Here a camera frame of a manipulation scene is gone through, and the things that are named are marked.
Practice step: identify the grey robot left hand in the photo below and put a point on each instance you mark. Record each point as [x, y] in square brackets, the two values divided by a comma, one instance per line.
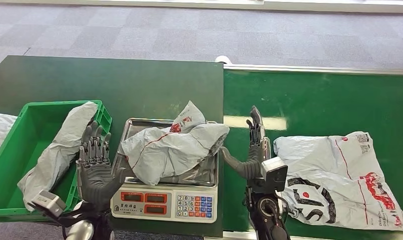
[95, 179]

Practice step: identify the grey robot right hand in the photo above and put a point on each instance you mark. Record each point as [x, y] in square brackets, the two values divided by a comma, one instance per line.
[252, 169]

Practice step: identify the grey mailer package red print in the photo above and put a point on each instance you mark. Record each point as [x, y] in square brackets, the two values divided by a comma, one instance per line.
[168, 152]

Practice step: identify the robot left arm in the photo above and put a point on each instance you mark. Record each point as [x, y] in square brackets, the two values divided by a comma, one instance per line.
[79, 232]

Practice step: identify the plain grey mailer package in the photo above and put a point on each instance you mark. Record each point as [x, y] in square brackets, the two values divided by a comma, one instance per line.
[55, 155]

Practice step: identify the grey mailer package black letters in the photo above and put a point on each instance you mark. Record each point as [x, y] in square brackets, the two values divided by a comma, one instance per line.
[320, 159]

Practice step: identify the green conveyor belt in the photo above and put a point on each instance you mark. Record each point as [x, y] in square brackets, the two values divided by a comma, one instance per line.
[320, 99]

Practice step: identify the white conveyor roller cap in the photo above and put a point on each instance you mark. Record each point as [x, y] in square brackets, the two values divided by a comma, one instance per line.
[223, 59]

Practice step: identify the white scale with steel tray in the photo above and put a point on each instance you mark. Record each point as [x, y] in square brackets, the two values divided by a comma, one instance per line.
[155, 207]

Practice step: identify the green plastic crate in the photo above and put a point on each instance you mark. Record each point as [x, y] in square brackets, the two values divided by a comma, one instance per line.
[9, 185]

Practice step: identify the white window sill ledge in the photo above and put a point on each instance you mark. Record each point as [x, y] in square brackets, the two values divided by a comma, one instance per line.
[320, 6]

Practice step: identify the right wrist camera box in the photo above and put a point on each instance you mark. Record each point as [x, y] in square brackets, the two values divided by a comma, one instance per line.
[274, 175]

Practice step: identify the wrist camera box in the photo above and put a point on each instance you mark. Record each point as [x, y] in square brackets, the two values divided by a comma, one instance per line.
[49, 202]
[274, 175]

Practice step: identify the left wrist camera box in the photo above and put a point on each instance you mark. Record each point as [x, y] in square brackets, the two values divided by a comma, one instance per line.
[49, 202]

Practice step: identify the silver conveyor side rail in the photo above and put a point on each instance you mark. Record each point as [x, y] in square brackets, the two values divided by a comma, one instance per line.
[320, 69]
[234, 236]

